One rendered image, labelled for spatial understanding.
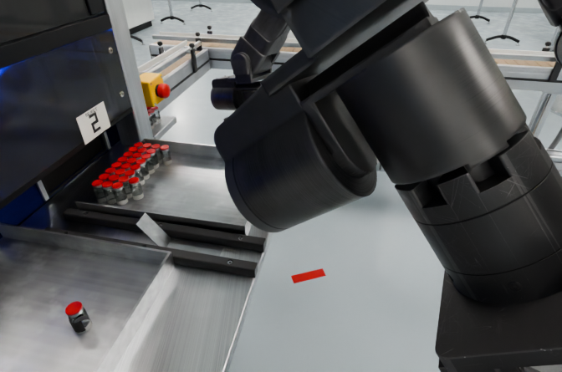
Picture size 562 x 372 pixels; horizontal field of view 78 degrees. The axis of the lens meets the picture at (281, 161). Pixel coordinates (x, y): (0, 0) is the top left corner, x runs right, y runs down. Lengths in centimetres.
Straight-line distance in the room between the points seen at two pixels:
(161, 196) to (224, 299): 30
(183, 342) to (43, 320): 21
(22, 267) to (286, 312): 111
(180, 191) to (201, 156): 14
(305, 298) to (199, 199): 101
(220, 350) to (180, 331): 7
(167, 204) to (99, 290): 21
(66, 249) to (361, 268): 136
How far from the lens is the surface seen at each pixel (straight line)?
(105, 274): 67
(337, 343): 157
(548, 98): 177
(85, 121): 81
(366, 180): 18
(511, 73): 163
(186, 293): 60
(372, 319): 165
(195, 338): 56
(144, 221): 66
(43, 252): 76
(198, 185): 80
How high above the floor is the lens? 135
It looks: 33 degrees down
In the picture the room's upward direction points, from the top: straight up
